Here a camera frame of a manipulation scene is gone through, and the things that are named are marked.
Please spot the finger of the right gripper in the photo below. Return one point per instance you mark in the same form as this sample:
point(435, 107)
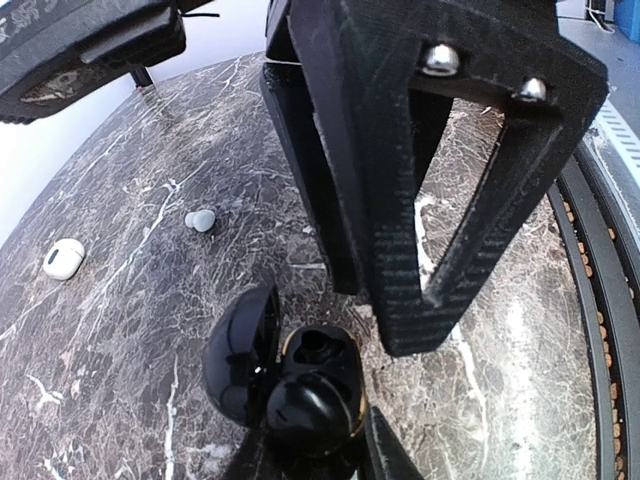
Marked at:
point(317, 136)
point(443, 124)

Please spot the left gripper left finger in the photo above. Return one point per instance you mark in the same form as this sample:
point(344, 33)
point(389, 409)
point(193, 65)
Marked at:
point(254, 459)

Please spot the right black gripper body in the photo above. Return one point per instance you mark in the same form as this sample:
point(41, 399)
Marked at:
point(54, 53)

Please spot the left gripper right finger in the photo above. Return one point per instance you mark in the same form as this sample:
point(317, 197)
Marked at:
point(386, 457)

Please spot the black round charging case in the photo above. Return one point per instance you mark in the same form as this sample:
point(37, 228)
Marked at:
point(245, 358)

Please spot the beige gold-rimmed charging case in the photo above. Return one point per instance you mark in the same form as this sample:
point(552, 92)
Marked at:
point(64, 259)

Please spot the black stem earbud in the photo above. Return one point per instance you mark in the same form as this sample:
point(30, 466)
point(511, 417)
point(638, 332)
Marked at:
point(306, 414)

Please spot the blue plastic bin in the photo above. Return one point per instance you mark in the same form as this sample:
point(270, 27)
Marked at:
point(626, 17)

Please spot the white bud earbud right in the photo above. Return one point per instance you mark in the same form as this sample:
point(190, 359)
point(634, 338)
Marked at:
point(201, 220)

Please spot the right black frame post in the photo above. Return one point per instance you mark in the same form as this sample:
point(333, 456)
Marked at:
point(142, 78)

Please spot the white slotted cable duct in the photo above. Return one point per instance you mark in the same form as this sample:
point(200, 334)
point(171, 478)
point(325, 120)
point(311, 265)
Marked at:
point(621, 136)

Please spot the black front table rail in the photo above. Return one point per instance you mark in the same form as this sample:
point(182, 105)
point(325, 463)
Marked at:
point(602, 247)

